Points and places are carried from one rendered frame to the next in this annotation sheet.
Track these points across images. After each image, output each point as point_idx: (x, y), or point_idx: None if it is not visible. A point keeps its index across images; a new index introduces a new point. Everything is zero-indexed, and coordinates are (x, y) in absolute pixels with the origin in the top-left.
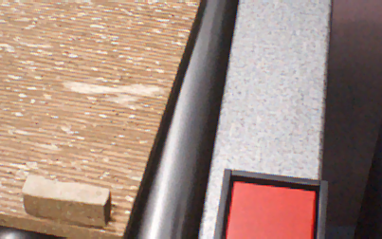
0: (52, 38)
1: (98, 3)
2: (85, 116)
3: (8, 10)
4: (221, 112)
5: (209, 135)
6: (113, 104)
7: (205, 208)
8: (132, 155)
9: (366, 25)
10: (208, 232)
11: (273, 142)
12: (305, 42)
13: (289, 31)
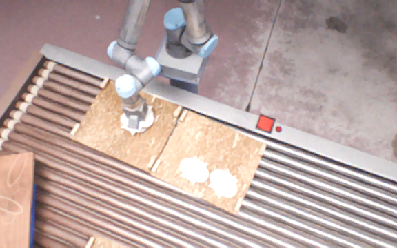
0: (220, 148)
1: (211, 139)
2: (241, 145)
3: (211, 155)
4: (239, 125)
5: None
6: (239, 140)
7: (259, 132)
8: (251, 140)
9: None
10: (264, 133)
11: (247, 119)
12: (225, 107)
13: (221, 109)
